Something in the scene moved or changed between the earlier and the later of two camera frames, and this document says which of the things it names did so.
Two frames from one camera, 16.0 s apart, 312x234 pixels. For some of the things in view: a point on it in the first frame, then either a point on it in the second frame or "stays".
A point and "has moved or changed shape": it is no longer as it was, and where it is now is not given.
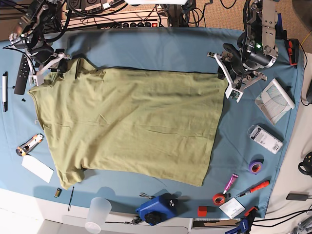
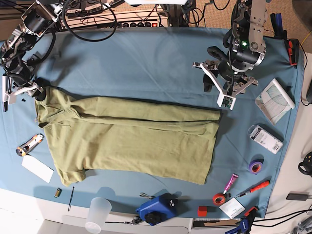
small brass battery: x=58 y=192 stays
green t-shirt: x=165 y=123 has moved or changed shape
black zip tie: x=70 y=200 stays
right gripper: x=44 y=59 → x=23 y=82
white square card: x=232 y=207 stays
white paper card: x=40 y=169 stays
